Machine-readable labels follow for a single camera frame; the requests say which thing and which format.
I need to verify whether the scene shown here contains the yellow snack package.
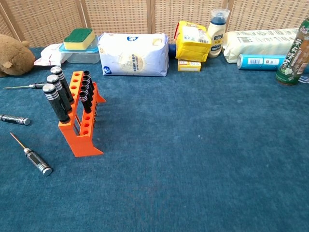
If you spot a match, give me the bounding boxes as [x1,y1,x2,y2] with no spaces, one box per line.
[175,21,212,63]

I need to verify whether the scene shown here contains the white pink wipes pack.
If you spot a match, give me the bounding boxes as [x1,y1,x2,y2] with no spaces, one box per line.
[33,43,73,66]

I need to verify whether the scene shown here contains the yellow green sponge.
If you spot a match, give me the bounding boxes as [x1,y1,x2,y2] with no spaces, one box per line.
[63,28,96,51]

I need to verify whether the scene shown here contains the brown plush toy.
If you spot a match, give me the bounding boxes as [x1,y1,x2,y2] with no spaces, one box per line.
[0,33,36,78]

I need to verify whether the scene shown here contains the green tea bottle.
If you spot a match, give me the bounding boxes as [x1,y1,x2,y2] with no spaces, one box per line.
[276,18,309,86]

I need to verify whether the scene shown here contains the small yellow box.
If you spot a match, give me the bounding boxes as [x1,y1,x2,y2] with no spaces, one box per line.
[177,59,202,72]

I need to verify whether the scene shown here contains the blue carpet table cover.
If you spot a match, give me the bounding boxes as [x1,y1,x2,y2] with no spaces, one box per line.
[0,47,309,232]

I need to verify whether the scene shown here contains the white paper roll pack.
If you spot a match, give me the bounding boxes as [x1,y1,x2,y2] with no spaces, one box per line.
[222,28,300,64]

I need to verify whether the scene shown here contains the thin black precision screwdriver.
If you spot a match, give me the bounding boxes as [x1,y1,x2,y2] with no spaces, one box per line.
[2,83,50,90]

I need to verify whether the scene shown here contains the wicker folding screen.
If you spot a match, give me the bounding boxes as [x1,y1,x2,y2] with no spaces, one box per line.
[0,0,309,48]

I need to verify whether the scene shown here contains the orange screwdriver rack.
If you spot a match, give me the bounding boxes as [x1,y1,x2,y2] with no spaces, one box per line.
[58,71,107,158]

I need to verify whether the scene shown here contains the mayonnaise bottle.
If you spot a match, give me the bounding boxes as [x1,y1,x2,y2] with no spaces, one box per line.
[207,9,230,58]

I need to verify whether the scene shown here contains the blue white can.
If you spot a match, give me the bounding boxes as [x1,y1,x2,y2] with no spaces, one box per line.
[237,54,287,71]

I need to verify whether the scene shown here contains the clear container with blue lid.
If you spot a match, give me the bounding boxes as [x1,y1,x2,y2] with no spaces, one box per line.
[59,35,101,64]

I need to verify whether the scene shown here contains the white blue-printed bag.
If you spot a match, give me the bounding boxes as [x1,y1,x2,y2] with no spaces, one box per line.
[98,32,169,77]

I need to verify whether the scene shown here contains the large black silver-capped screwdriver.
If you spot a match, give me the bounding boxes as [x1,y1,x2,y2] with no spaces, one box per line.
[46,74,73,114]
[42,83,71,124]
[50,66,75,104]

